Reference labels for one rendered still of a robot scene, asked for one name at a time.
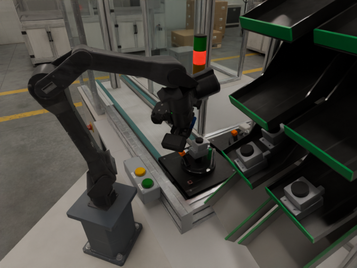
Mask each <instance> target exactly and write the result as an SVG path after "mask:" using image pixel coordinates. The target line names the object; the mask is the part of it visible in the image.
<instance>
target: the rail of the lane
mask: <svg viewBox="0 0 357 268"><path fill-rule="evenodd" d="M105 111H106V116H107V121H108V123H109V124H110V126H111V127H112V128H113V130H114V132H115V133H116V135H117V136H118V138H119V139H120V141H121V143H122V144H123V146H124V147H125V149H126V150H127V152H128V153H129V155H130V156H131V158H133V157H135V156H139V157H140V158H141V160H142V161H143V163H144V164H145V166H146V167H147V169H148V170H149V172H150V173H151V174H152V176H153V177H154V178H155V180H156V181H157V183H158V184H159V186H160V196H161V197H160V198H158V200H159V201H160V203H161V204H162V206H163V207H164V209H165V211H166V212H167V214H168V215H169V217H170V218H171V220H172V221H173V223H174V224H175V226H176V227H177V229H178V231H179V232H180V234H184V233H186V232H187V231H189V230H191V229H192V222H193V210H192V208H191V207H190V206H189V205H188V203H187V202H186V201H185V199H184V198H183V197H182V195H181V194H180V193H179V191H178V190H177V189H176V188H175V186H174V184H175V181H174V180H173V178H172V177H171V176H170V175H169V173H168V172H165V173H164V172H163V171H162V169H161V168H160V167H159V165H158V164H157V163H156V162H155V160H154V159H153V158H152V156H151V155H150V154H149V153H148V151H147V150H146V149H145V147H144V146H143V144H142V143H141V142H140V140H139V139H138V138H137V137H136V135H135V134H134V133H133V132H132V130H131V129H130V128H129V126H128V125H127V124H126V123H125V121H124V120H123V119H122V117H121V116H120V115H119V113H118V112H117V110H116V109H115V108H114V107H113V105H109V106H105Z"/></svg>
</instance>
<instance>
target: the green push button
mask: <svg viewBox="0 0 357 268"><path fill-rule="evenodd" d="M142 185H143V186H144V187H145V188H149V187H151V186H152V185H153V180H152V179H150V178H146V179H144V180H143V181H142Z"/></svg>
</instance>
